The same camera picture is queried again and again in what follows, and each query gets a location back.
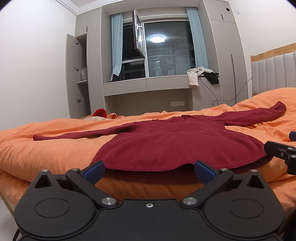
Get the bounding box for dark red long-sleeve sweater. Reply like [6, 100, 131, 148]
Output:
[33, 101, 287, 185]

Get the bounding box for pink patterned pillow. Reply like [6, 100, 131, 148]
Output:
[83, 116, 108, 121]

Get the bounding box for grey padded wooden headboard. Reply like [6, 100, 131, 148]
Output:
[250, 43, 296, 96]

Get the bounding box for bright red garment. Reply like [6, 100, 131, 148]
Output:
[92, 108, 107, 118]

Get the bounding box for grey window bench drawers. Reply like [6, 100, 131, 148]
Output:
[103, 75, 190, 97]

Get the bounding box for black garment on sill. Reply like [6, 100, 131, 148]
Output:
[203, 72, 219, 85]

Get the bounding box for right light blue curtain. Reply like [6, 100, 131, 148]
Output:
[186, 7, 209, 68]

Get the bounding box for light blue curtain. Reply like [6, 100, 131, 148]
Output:
[110, 13, 123, 81]
[186, 7, 209, 68]

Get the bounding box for grey tall wardrobe right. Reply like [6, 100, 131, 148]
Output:
[198, 1, 248, 106]

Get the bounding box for open grey wardrobe door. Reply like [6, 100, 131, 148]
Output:
[65, 34, 90, 118]

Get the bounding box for open window sash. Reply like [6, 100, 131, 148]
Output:
[132, 9, 145, 58]

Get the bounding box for left light blue curtain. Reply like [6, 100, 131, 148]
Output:
[110, 13, 123, 81]

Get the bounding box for white wall socket plate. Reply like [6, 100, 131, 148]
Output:
[171, 101, 185, 107]

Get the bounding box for black power cable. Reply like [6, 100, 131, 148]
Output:
[199, 53, 253, 107]

